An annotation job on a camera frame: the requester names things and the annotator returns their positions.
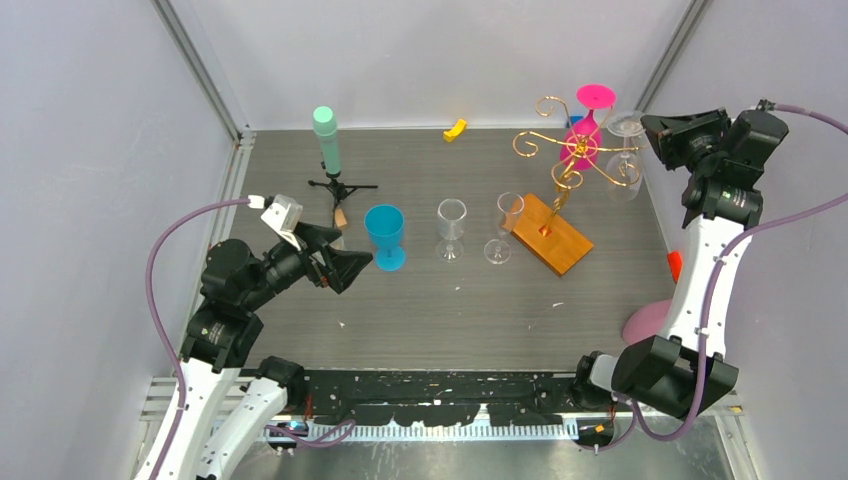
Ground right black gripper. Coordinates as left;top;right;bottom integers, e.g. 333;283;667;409
641;107;733;176

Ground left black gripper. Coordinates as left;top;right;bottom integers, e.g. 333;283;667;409
243;220;372;309

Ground blue wine glass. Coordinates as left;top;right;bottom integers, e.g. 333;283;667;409
364;204;406;272

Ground pink wine glass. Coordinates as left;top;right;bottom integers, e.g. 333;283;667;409
560;84;616;171

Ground clear plain wine glass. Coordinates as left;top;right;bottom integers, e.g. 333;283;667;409
436;198;467;263

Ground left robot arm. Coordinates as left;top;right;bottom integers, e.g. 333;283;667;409
136;222;373;479

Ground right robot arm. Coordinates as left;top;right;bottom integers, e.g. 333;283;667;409
569;109;789;420

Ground orange wooden rack base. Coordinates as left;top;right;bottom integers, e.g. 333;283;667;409
512;193;594;277

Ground small wooden blocks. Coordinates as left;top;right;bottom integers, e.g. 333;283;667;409
333;208;348;229

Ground black tripod stand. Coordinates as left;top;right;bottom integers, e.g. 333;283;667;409
308;173;378;212

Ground mint green microphone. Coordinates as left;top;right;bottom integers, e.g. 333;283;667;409
312;106;341;178

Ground red small block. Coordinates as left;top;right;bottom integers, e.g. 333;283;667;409
667;251;683;283

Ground yellow curved block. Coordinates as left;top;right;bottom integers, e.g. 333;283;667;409
442;118;467;143

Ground pink dustpan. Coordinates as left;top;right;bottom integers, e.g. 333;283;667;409
621;299;672;345

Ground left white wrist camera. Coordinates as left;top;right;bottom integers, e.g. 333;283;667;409
248;194;303;252

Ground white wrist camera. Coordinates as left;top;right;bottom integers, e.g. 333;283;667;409
756;99;776;111
248;194;303;252

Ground gold wire glass rack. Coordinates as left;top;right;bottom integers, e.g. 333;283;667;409
512;85;647;235

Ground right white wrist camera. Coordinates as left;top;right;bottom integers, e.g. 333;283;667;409
756;99;776;111

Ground black front rail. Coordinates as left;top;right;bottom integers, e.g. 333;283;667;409
282;370;605;427

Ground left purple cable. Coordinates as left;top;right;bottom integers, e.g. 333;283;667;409
145;197;253;480

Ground purple cable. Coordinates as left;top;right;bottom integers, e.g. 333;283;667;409
625;102;848;443
145;197;253;480

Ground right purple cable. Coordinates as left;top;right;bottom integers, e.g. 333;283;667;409
625;102;848;443

